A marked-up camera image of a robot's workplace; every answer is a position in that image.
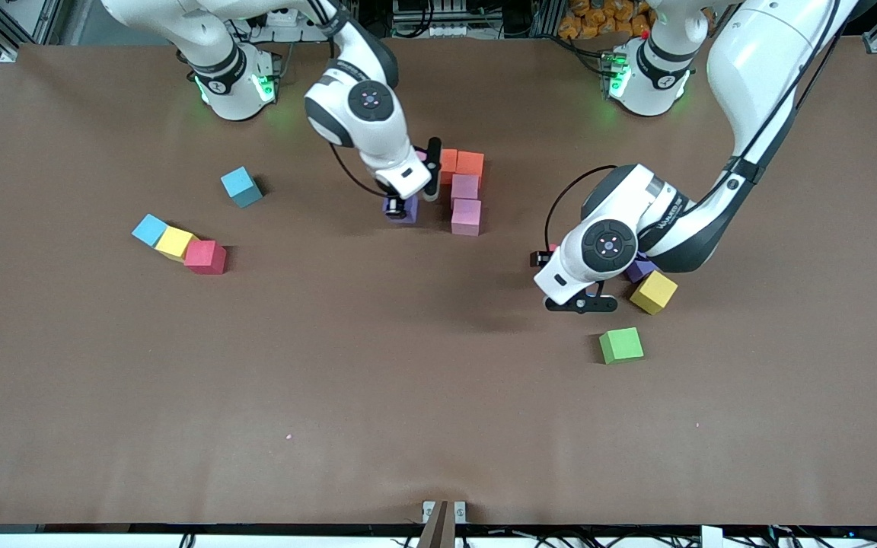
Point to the green foam cube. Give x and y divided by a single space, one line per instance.
621 345

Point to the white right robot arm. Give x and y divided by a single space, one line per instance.
366 114

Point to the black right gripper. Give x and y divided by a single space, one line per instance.
396 206

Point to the light blue foam cube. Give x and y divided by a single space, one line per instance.
150 229
240 186

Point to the purple foam cube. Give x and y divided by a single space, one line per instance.
408 213
641 269

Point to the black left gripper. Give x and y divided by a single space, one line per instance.
540 259

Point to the metal bracket with post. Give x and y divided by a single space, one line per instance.
443 525

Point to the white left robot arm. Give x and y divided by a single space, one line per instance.
636 221

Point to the orange bagged items pile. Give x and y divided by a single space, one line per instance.
594 15

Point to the yellow foam cube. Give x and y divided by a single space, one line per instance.
653 291
174 242

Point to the orange foam cube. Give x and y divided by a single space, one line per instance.
470 163
448 166

